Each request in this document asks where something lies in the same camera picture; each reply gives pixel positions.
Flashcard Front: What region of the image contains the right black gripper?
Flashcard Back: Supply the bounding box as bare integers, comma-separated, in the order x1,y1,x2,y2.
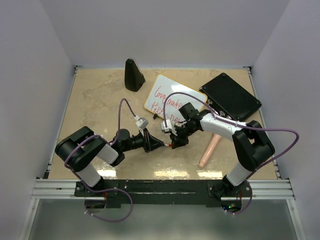
169,122,198,149

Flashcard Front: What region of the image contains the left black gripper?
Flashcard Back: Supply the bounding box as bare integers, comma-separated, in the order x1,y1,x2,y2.
121,127,164,153

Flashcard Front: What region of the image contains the yellow framed whiteboard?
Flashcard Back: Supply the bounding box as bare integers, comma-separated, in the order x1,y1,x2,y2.
144,74,208,123

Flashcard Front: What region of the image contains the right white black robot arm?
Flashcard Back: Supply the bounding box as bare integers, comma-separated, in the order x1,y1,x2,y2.
161,102,275,198

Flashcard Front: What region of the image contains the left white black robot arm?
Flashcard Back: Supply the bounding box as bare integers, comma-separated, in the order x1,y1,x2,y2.
54,126,165,196

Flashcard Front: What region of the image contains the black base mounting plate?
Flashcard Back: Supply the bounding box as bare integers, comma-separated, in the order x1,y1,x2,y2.
74,179,253,212

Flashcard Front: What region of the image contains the black flat electronic box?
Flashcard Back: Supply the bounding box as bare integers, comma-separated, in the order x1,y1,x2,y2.
199,72,262,122

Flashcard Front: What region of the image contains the black wedge stand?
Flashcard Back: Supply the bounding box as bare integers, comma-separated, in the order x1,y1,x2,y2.
124,58,146,92

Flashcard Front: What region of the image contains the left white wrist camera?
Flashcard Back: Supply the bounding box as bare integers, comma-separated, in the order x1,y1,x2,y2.
134,115,149,130

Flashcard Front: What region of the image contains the pink plastic handle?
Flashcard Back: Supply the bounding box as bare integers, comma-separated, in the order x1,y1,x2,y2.
198,134,221,168

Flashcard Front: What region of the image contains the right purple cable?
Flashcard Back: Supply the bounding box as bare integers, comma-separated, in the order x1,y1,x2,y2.
163,91,300,216

